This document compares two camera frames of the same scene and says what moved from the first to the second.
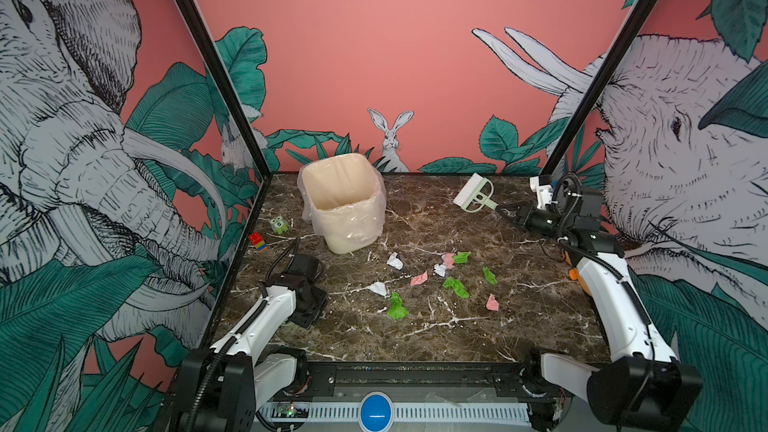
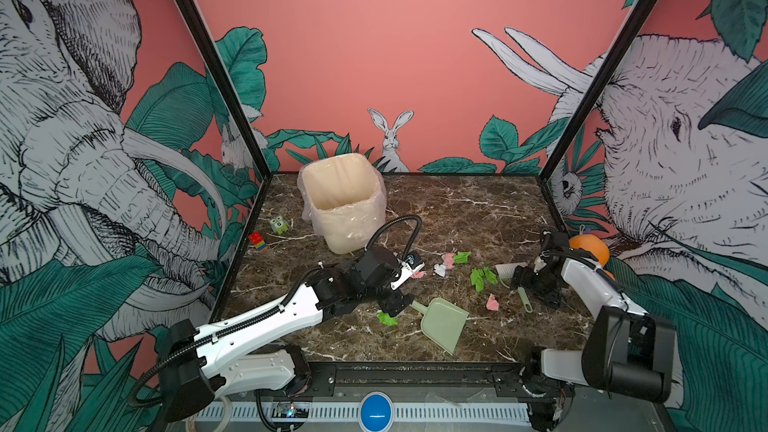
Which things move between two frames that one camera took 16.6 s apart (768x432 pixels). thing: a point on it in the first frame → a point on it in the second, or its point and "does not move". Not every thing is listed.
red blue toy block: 257,239 does not move
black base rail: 481,380 does not move
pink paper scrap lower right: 492,304 does not move
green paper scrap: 457,285 → 477,279
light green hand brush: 475,192 → 505,273
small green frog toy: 279,225 does not move
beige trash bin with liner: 344,198 does not move
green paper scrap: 489,275 does not move
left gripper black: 311,318 → 398,304
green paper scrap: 462,257 does not move
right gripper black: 528,217 → 523,276
